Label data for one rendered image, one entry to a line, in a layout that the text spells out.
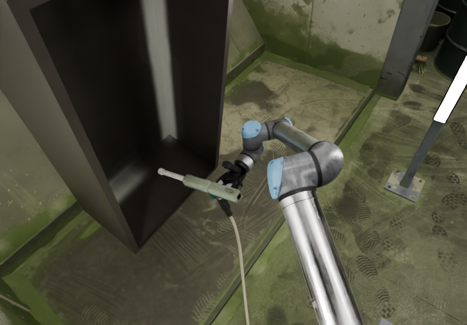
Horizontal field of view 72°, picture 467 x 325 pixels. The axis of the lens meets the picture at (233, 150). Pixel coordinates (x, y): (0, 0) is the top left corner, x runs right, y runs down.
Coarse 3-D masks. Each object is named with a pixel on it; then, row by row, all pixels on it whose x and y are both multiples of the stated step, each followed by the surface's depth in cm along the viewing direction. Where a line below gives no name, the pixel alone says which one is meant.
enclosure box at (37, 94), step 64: (0, 0) 48; (64, 0) 91; (128, 0) 109; (192, 0) 107; (0, 64) 72; (64, 64) 102; (128, 64) 126; (192, 64) 130; (64, 128) 75; (128, 128) 149; (192, 128) 164; (128, 192) 162; (192, 192) 164
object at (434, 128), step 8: (432, 128) 170; (440, 128) 168; (432, 136) 173; (424, 144) 180; (416, 152) 186; (424, 152) 183; (416, 160) 190; (408, 168) 198; (416, 168) 193; (408, 176) 201; (400, 184) 209; (408, 184) 205
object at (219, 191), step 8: (160, 168) 161; (176, 176) 154; (184, 176) 152; (192, 176) 149; (184, 184) 151; (192, 184) 146; (200, 184) 144; (208, 184) 143; (216, 184) 141; (208, 192) 144; (216, 192) 138; (224, 192) 136; (232, 192) 135; (240, 192) 136; (224, 200) 145; (232, 200) 135; (224, 208) 148
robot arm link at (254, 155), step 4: (244, 148) 156; (260, 148) 156; (264, 148) 162; (240, 152) 158; (244, 152) 156; (248, 152) 156; (252, 152) 155; (256, 152) 156; (260, 152) 158; (252, 156) 155; (256, 156) 157; (256, 160) 158
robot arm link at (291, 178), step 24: (288, 168) 93; (312, 168) 93; (288, 192) 91; (312, 192) 91; (288, 216) 91; (312, 216) 88; (312, 240) 85; (312, 264) 84; (336, 264) 84; (312, 288) 83; (336, 288) 81; (336, 312) 79; (360, 312) 81
